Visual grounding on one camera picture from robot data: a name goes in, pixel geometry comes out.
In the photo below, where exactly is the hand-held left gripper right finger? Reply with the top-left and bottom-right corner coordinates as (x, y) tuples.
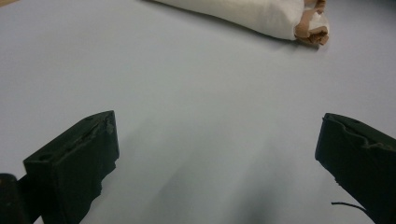
(315, 112), (396, 224)

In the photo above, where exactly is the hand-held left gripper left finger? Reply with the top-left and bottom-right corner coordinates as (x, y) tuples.
(22, 110), (120, 224)

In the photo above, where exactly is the cream baby bodysuit brown trim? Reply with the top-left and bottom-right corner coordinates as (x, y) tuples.
(152, 0), (331, 47)

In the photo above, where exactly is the light blue mat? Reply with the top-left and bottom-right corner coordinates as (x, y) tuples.
(0, 0), (396, 224)

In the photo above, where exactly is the thin black wire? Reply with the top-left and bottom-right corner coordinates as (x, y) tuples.
(331, 201), (370, 216)

